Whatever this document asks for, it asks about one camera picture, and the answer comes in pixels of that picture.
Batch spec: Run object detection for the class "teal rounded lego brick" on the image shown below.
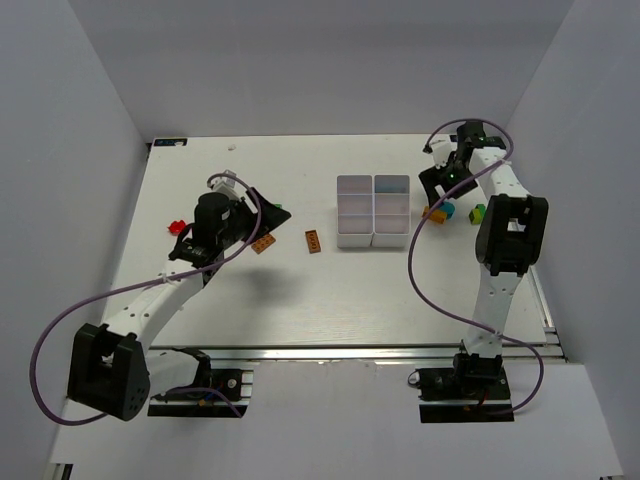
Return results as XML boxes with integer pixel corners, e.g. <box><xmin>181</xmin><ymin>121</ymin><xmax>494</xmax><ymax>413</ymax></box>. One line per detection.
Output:
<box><xmin>439</xmin><ymin>202</ymin><xmax>455</xmax><ymax>219</ymax></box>

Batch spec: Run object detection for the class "small teal lego cube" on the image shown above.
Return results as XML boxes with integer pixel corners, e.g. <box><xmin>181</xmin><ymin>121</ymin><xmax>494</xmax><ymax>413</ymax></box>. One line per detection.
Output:
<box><xmin>376</xmin><ymin>184</ymin><xmax>408</xmax><ymax>194</ymax></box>

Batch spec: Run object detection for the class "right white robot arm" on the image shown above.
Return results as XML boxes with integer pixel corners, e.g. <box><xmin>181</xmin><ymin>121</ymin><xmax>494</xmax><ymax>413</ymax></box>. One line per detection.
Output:
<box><xmin>419</xmin><ymin>118</ymin><xmax>549</xmax><ymax>379</ymax></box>

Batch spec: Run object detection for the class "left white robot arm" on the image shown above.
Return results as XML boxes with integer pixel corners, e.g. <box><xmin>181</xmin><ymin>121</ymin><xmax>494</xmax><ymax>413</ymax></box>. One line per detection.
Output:
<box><xmin>67</xmin><ymin>188</ymin><xmax>291</xmax><ymax>421</ymax></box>

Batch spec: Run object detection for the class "brown 2x4 lego plate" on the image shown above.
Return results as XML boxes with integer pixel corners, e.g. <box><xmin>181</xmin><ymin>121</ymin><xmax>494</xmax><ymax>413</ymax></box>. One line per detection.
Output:
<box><xmin>251</xmin><ymin>233</ymin><xmax>276</xmax><ymax>254</ymax></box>

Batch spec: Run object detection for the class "lime green small lego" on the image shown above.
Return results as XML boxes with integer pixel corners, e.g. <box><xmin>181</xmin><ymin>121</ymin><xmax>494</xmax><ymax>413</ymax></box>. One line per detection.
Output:
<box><xmin>468</xmin><ymin>203</ymin><xmax>486</xmax><ymax>225</ymax></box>

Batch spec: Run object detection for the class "white right divided container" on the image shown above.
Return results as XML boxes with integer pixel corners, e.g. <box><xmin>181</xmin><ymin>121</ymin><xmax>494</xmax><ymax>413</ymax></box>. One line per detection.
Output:
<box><xmin>372</xmin><ymin>174</ymin><xmax>411</xmax><ymax>249</ymax></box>

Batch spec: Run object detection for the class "small red lego piece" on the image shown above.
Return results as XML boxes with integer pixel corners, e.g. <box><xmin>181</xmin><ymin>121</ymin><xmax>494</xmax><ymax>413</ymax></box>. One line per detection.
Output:
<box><xmin>167</xmin><ymin>220</ymin><xmax>187</xmax><ymax>236</ymax></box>

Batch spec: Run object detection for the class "brown lego plate upside down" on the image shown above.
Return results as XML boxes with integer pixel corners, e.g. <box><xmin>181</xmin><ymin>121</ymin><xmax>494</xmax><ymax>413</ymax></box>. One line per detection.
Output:
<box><xmin>305</xmin><ymin>230</ymin><xmax>321</xmax><ymax>254</ymax></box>

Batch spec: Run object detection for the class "blue table label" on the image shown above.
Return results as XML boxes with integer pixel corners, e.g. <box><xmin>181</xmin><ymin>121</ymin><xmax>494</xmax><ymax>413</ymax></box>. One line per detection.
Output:
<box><xmin>152</xmin><ymin>138</ymin><xmax>188</xmax><ymax>147</ymax></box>

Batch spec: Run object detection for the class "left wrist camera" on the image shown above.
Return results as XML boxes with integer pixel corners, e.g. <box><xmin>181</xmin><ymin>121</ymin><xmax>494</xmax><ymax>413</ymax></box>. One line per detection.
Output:
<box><xmin>206</xmin><ymin>170</ymin><xmax>241</xmax><ymax>200</ymax></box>

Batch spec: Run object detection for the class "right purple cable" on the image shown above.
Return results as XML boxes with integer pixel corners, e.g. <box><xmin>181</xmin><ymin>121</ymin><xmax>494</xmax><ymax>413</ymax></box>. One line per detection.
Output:
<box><xmin>406</xmin><ymin>117</ymin><xmax>546</xmax><ymax>417</ymax></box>

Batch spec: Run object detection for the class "purple cable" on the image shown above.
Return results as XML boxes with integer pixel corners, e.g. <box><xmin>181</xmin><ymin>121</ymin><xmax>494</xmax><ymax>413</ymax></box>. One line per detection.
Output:
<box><xmin>29</xmin><ymin>172</ymin><xmax>264</xmax><ymax>427</ymax></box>
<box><xmin>406</xmin><ymin>117</ymin><xmax>546</xmax><ymax>417</ymax></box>

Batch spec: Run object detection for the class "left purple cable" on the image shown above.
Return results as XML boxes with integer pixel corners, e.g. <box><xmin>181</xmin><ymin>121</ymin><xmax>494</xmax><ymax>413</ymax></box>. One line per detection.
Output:
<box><xmin>29</xmin><ymin>172</ymin><xmax>264</xmax><ymax>427</ymax></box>

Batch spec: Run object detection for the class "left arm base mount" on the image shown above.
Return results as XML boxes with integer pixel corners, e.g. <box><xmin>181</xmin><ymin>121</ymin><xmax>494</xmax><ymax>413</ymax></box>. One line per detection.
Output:
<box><xmin>146</xmin><ymin>348</ymin><xmax>254</xmax><ymax>419</ymax></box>

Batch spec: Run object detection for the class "aluminium table rail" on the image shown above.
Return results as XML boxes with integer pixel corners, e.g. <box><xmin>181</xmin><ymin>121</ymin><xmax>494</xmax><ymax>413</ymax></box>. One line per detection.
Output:
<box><xmin>89</xmin><ymin>344</ymin><xmax>569</xmax><ymax>364</ymax></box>

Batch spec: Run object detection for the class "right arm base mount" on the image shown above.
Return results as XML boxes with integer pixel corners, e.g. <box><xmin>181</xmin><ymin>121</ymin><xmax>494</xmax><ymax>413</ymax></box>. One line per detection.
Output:
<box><xmin>407</xmin><ymin>367</ymin><xmax>514</xmax><ymax>424</ymax></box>

